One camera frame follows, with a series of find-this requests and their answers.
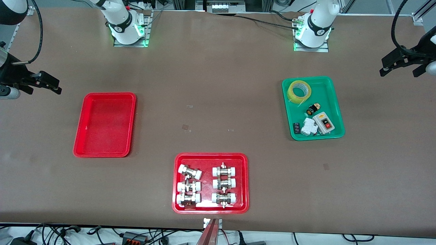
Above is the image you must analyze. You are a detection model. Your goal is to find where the yellow tape roll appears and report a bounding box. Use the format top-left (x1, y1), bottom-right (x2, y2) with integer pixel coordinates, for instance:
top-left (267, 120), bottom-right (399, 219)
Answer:
top-left (287, 80), bottom-right (312, 104)

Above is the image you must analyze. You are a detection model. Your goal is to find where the empty red plastic tray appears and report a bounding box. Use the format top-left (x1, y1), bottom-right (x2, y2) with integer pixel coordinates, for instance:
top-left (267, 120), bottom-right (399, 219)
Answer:
top-left (73, 92), bottom-right (137, 158)

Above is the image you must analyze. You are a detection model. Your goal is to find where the green plastic tray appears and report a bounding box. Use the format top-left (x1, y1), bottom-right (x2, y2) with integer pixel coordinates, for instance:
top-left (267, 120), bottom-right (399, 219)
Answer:
top-left (282, 76), bottom-right (345, 141)

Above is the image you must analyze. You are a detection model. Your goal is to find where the red tray with fittings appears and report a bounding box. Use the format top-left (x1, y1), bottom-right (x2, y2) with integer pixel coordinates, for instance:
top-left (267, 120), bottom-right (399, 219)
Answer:
top-left (172, 152), bottom-right (249, 214)

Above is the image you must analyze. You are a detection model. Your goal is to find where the white circuit breaker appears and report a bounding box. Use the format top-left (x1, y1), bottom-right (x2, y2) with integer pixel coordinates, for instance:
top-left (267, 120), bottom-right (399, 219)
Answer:
top-left (301, 118), bottom-right (319, 136)

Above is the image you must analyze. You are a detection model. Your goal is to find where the black power adapter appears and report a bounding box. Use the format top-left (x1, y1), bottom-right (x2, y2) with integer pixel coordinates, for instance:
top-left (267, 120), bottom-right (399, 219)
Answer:
top-left (10, 236), bottom-right (36, 245)

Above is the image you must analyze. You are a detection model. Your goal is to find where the metal fitting with white caps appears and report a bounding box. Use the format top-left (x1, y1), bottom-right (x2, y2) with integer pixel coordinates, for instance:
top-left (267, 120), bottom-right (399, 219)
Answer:
top-left (213, 178), bottom-right (237, 190)
top-left (178, 164), bottom-right (202, 180)
top-left (212, 162), bottom-right (237, 177)
top-left (176, 193), bottom-right (201, 207)
top-left (177, 180), bottom-right (201, 194)
top-left (212, 192), bottom-right (237, 208)

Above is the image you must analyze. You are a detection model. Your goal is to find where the grey connector box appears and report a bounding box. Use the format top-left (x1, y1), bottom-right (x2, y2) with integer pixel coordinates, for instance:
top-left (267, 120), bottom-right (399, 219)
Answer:
top-left (121, 231), bottom-right (149, 244)

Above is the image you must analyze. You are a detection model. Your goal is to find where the white power strip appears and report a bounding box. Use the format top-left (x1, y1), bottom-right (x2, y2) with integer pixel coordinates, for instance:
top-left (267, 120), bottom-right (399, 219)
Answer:
top-left (206, 0), bottom-right (246, 13)

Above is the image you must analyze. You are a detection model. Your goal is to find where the red aluminium bar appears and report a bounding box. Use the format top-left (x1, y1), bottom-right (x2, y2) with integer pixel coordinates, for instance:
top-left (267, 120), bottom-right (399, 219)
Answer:
top-left (196, 218), bottom-right (218, 245)

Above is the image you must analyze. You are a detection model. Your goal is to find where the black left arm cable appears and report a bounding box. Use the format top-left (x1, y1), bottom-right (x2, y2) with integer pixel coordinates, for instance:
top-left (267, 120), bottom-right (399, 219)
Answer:
top-left (391, 0), bottom-right (414, 55)

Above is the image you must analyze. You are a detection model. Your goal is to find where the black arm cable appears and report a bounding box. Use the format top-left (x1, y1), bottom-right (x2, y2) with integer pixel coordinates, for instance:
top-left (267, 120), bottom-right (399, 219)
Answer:
top-left (12, 0), bottom-right (43, 66)
top-left (391, 0), bottom-right (414, 55)

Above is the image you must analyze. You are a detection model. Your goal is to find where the aluminium frame profile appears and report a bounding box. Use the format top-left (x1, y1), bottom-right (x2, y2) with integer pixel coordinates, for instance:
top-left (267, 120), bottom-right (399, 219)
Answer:
top-left (7, 6), bottom-right (35, 51)
top-left (411, 0), bottom-right (436, 26)

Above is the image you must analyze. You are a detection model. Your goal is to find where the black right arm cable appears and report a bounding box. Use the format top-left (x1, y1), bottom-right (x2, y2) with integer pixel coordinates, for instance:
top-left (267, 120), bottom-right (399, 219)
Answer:
top-left (12, 0), bottom-right (43, 66)

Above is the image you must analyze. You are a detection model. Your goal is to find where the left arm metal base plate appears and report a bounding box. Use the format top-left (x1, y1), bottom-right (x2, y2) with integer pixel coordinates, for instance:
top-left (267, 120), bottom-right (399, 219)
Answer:
top-left (294, 15), bottom-right (329, 52)

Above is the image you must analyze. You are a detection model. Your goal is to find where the grey red-black switch box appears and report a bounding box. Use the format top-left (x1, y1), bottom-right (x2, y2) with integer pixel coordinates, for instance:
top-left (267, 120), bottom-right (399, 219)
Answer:
top-left (312, 112), bottom-right (335, 135)

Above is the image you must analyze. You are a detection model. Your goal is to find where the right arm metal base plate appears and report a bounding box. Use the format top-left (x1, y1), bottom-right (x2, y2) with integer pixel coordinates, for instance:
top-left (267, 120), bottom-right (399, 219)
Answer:
top-left (113, 10), bottom-right (152, 47)

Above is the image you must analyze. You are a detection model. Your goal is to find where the black cable on table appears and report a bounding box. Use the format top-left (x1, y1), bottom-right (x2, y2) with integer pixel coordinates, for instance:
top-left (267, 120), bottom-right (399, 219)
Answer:
top-left (235, 14), bottom-right (300, 30)
top-left (269, 10), bottom-right (298, 22)

